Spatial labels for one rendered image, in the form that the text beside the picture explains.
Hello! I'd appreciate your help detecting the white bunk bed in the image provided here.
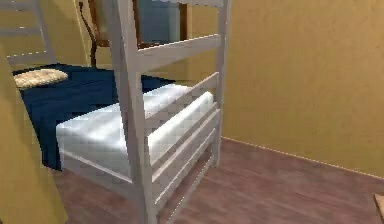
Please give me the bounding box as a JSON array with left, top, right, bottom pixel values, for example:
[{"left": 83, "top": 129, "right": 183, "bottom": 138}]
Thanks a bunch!
[{"left": 0, "top": 0, "right": 233, "bottom": 224}]

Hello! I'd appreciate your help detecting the tan wooden furniture corner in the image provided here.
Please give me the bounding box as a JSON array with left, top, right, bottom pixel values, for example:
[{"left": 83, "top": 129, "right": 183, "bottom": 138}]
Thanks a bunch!
[{"left": 373, "top": 193, "right": 384, "bottom": 224}]

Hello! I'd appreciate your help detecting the beige pillow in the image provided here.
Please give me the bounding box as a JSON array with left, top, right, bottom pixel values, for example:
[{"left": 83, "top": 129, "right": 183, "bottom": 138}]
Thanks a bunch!
[{"left": 13, "top": 68, "right": 69, "bottom": 89}]

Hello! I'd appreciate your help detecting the dark blue blanket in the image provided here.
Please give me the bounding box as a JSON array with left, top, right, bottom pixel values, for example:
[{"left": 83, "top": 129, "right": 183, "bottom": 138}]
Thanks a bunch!
[{"left": 12, "top": 63, "right": 176, "bottom": 172}]

